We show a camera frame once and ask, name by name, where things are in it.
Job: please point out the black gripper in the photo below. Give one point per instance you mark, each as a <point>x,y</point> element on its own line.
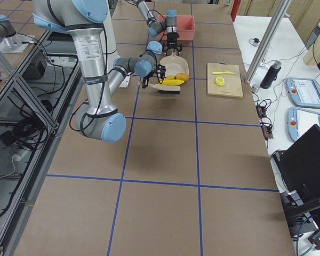
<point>172,38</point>
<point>147,79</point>

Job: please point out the yellow toy corn cob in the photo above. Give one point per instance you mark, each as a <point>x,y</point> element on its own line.
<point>171,82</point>

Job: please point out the teach pendant tablet far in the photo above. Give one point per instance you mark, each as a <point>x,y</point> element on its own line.
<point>303,92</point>

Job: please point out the teach pendant tablet near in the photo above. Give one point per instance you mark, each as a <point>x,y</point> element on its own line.
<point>300,120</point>

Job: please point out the black water bottle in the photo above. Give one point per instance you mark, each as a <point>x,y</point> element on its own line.
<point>271,75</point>

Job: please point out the yellow plastic toy knife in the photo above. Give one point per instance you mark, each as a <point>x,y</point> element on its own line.
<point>223,72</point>

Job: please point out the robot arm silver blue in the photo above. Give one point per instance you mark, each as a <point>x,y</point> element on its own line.
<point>161,25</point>
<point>88,22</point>

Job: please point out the teach pendant tablet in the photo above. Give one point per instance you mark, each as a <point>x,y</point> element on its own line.
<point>300,120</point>
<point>303,92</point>

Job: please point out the pink plastic bin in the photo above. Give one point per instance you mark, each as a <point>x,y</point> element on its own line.
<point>185,28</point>

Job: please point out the beige hand brush black bristles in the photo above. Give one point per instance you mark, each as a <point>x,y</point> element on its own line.
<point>162,89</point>

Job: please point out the brown toy fried chicken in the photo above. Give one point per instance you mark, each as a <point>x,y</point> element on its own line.
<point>182,76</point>

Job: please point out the small black clip device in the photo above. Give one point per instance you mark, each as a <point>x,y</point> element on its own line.
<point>254,41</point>

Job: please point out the beige plastic dustpan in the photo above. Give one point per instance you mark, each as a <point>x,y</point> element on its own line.
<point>174,64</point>

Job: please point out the wooden cutting board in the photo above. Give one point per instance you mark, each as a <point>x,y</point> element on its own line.
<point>232,87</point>

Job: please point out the aluminium frame post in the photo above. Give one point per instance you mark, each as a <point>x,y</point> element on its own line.
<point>266,39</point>

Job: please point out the black monitor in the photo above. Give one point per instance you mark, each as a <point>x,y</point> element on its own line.
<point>300,169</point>

